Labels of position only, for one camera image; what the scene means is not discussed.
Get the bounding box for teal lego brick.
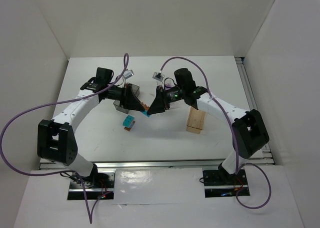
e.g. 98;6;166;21
141;110;151;117
122;115;135;127

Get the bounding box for purple lego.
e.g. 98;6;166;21
164;79;175;88

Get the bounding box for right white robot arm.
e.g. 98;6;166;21
147;68;270;183

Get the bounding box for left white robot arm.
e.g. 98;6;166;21
37;67;145;186

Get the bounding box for smoked grey plastic container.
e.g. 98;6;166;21
113;83;143;114

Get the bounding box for clear plastic container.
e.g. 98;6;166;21
156;77;176;90

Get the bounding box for wooden tan container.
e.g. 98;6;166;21
186;107;206;134

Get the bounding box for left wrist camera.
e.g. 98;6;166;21
122;70;134;80

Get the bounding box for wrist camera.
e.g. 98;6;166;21
152;72;165;82
122;70;134;80

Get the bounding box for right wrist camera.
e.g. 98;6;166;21
152;72;165;82

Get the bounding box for aluminium frame rail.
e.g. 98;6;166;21
39;56;276;169

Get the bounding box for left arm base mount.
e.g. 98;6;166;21
60;172;116;201

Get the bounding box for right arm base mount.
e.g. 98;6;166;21
199;170;250;198

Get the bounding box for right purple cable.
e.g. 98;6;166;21
158;56;271;210

